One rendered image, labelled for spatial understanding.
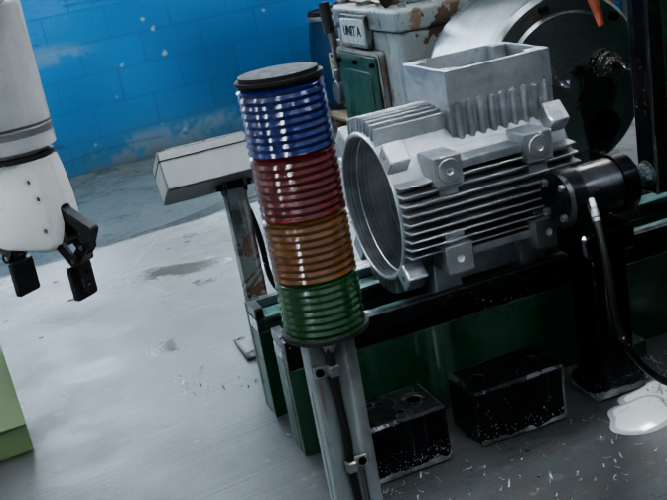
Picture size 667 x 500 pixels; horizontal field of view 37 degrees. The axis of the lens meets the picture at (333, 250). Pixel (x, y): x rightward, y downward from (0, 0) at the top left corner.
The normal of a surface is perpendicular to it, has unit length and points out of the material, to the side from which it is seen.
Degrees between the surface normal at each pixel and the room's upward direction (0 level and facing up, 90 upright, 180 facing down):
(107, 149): 90
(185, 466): 0
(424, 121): 88
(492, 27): 43
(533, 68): 90
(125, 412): 0
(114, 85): 90
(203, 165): 62
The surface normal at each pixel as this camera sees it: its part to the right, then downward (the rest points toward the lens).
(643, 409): -0.17, -0.93
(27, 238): -0.50, 0.34
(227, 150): 0.23, -0.22
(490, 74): 0.34, 0.25
